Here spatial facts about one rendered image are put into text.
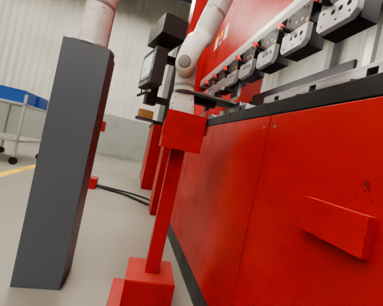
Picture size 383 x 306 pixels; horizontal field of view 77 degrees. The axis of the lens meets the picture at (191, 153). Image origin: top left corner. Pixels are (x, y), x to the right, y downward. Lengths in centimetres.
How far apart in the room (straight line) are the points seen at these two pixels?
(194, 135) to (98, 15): 63
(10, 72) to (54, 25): 194
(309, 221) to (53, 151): 91
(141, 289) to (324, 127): 88
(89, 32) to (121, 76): 740
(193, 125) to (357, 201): 63
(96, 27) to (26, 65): 804
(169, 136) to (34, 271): 75
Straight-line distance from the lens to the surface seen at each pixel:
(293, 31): 111
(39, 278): 123
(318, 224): 55
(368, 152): 53
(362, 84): 58
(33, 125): 885
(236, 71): 153
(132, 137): 827
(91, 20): 118
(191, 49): 95
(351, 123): 57
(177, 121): 95
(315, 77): 183
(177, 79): 100
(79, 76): 109
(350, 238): 50
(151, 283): 109
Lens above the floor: 66
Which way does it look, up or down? level
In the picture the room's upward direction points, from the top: 12 degrees clockwise
